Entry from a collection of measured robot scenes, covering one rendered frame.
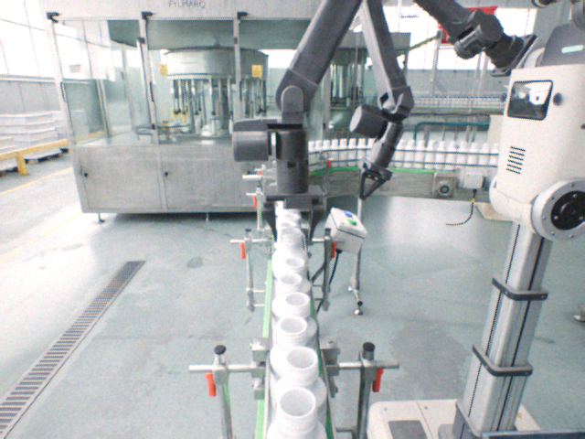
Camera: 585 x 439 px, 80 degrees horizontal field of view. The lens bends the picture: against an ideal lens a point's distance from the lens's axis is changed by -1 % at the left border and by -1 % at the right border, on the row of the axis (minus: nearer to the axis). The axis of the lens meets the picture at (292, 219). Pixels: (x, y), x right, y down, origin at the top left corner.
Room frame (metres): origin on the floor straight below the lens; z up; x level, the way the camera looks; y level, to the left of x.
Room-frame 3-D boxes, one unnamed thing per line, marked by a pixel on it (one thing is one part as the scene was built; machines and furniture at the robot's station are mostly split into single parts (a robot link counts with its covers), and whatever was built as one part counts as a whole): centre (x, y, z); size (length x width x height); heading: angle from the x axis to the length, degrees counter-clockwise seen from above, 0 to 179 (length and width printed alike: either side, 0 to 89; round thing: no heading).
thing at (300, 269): (0.55, 0.00, 1.08); 0.06 x 0.06 x 0.17
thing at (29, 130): (8.03, 6.16, 0.50); 1.23 x 1.04 x 1.00; 92
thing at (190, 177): (5.20, 1.05, 1.18); 2.88 x 2.73 x 2.35; 92
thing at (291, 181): (0.61, 0.00, 1.30); 0.10 x 0.07 x 0.07; 92
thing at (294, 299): (0.44, -0.01, 1.08); 0.06 x 0.06 x 0.17
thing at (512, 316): (0.87, -0.64, 0.74); 0.11 x 0.11 x 0.40; 2
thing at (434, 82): (7.06, -3.04, 1.40); 0.92 x 0.72 x 2.80; 74
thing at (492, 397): (0.87, -0.64, 0.49); 0.13 x 0.13 x 0.40; 2
